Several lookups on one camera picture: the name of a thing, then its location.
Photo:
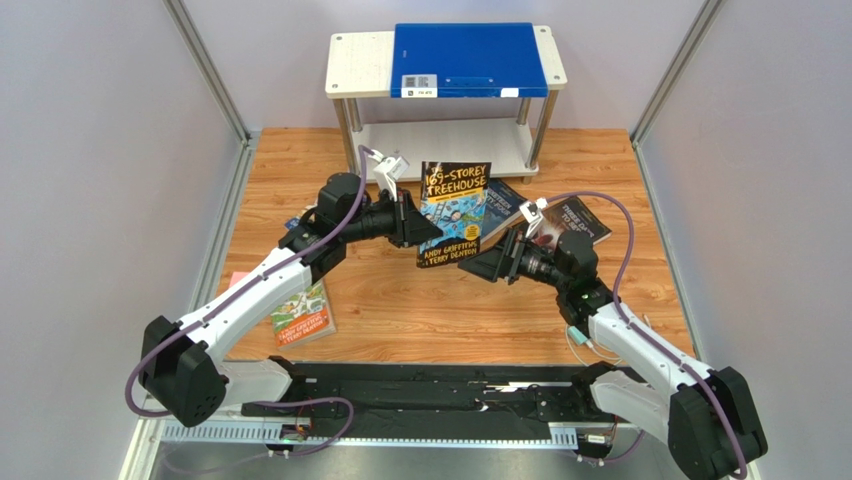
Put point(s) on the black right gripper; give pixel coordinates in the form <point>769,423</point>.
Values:
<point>512,255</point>

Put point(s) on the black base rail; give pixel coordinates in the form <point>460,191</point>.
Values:
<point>435,402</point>

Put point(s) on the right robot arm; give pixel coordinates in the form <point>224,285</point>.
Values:
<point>705,416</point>

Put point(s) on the black 169-Storey Treehouse book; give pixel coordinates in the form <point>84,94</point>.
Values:
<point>453,198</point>

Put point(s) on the white two-tier shelf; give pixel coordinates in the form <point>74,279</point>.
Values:
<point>506,132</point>

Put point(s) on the Nineteen Eighty-Four book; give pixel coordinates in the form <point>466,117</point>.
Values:
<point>502,208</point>

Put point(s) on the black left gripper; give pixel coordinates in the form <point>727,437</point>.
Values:
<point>409,225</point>

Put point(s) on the blue 91-Storey Treehouse book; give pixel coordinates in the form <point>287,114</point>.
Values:
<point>294,222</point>

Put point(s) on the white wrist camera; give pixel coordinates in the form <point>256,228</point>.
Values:
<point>388,170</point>
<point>533,213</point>

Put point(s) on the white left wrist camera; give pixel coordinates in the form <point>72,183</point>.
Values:
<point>388,170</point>

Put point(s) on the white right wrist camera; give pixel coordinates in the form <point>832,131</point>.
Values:
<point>533,213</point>

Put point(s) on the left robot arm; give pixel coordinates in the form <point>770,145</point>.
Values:
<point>183,371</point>

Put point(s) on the blue file folder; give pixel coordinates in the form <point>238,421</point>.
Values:
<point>466,60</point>

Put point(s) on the Three Days to See book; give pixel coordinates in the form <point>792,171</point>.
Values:
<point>569,214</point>

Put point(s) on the orange 78-Storey Treehouse book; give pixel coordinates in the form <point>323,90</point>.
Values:
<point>303,318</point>

